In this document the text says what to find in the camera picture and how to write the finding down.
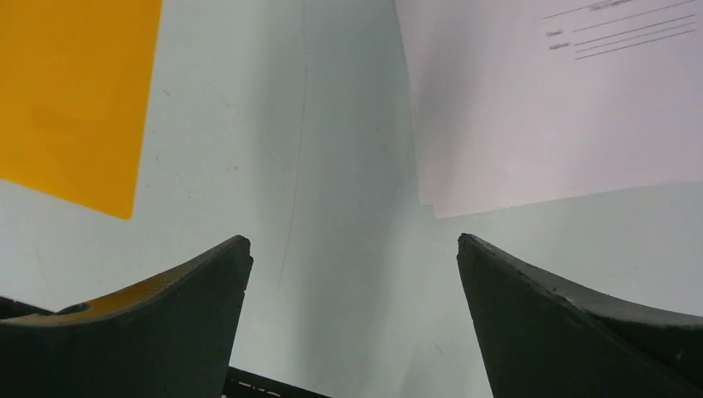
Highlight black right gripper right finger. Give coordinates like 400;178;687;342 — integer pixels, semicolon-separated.
457;234;702;397

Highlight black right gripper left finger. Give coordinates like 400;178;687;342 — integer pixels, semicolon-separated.
1;235;254;397

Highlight yellow plastic folder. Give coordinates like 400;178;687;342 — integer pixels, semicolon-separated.
1;0;162;219

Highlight white printed paper sheets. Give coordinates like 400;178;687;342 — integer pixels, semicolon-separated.
395;1;702;218

